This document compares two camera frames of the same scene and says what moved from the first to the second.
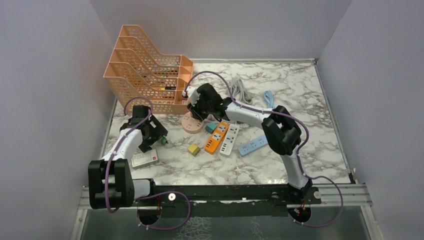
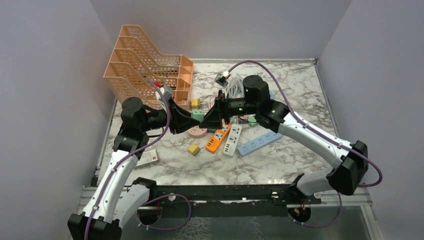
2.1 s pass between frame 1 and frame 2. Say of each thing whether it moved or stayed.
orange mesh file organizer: stayed
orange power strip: stayed
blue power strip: stayed
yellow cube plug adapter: stayed
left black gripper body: moved
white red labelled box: stayed
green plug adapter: moved
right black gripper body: moved
